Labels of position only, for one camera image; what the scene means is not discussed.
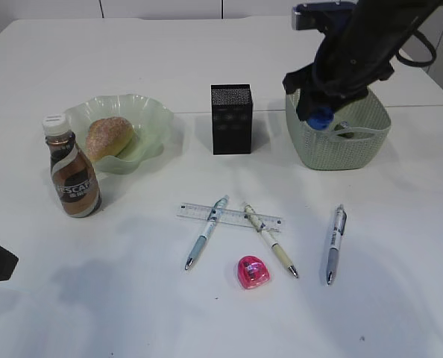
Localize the black mesh pen holder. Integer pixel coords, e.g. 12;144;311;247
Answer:
210;84;253;155

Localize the pink pencil sharpener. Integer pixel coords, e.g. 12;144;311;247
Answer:
237;256;271;289

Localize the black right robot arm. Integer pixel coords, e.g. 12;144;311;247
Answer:
283;0;442;122

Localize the transparent plastic ruler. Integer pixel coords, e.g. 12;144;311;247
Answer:
177;203;285;232

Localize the beige pen middle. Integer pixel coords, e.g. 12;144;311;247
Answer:
242;202;299;279

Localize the blue pencil sharpener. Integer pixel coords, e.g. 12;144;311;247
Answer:
307;107;334;131

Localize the green plastic basket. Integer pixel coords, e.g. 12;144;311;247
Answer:
286;91;391;171

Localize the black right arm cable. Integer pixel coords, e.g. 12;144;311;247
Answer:
395;29;438;67

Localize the brown Nescafe coffee bottle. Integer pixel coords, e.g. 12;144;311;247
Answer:
43;114;101;218

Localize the brown paper ball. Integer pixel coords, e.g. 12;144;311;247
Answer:
334;121;355;139

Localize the green wavy glass plate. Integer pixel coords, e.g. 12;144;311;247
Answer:
65;94;174;175

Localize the sugared bread roll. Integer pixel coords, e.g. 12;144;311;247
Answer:
85;116;134;162

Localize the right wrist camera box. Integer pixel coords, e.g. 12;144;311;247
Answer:
292;1;356;34

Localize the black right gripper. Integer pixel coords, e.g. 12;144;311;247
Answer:
283;37;394;122

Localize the blue grey pen left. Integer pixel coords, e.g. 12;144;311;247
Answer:
185;195;229;271

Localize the grey pen right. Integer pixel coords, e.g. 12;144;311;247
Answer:
326;204;347;286

